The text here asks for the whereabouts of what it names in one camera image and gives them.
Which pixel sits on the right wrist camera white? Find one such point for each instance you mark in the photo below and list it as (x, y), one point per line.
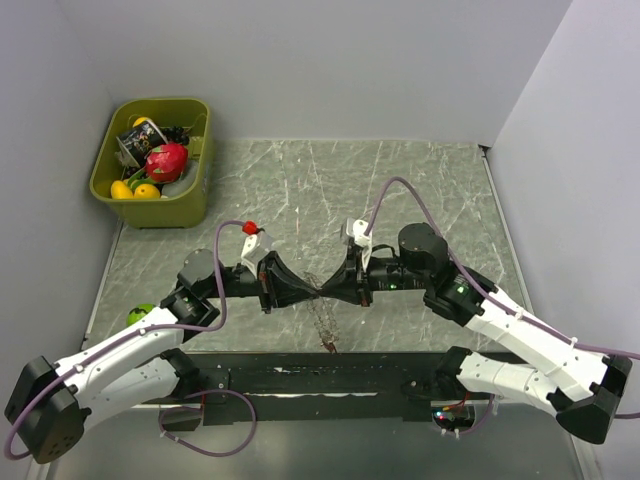
(354, 230)

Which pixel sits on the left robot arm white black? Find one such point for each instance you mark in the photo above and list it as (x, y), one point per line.
(54, 403)

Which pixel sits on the green ball toy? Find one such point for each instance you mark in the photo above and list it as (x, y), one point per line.
(138, 312)

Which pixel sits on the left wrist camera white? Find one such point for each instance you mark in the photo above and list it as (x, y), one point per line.
(257, 246)

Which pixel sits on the red dragon fruit toy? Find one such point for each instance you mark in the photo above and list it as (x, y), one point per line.
(165, 163)

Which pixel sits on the olive green plastic bin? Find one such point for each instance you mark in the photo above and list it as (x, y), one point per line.
(186, 121)

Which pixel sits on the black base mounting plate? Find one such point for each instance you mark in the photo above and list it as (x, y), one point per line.
(240, 386)

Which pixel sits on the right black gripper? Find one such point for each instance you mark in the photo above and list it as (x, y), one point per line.
(348, 283)

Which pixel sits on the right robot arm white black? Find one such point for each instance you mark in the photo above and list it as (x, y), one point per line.
(580, 386)

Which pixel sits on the yellow lemon toy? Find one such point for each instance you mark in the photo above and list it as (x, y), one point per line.
(119, 190)

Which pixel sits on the yellow mango toy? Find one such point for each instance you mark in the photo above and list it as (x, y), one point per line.
(146, 192)

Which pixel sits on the black printed paper cup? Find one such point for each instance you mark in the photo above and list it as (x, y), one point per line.
(136, 144)

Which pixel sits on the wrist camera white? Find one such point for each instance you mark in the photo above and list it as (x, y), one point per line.
(354, 230)
(257, 246)

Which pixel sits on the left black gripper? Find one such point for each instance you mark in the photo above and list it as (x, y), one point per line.
(275, 272)

